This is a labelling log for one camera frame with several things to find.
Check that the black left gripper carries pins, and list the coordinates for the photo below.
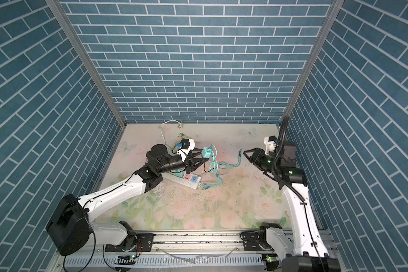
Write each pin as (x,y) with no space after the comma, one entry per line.
(190,165)

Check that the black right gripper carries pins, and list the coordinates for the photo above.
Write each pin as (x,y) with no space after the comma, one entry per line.
(256,156)

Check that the white power strip colourful sockets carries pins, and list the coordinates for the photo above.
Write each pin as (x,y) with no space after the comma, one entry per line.
(189,180)

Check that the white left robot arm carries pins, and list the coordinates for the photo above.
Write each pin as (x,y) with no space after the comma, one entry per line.
(71,224)

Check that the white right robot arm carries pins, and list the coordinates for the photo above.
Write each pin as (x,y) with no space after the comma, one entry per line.
(305,251)

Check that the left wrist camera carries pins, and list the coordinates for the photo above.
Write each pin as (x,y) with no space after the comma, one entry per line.
(185,146)

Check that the white power strip cord plug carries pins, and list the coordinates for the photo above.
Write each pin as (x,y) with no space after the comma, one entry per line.
(162,129)

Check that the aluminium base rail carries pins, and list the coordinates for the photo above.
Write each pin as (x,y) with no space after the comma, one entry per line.
(268,249)

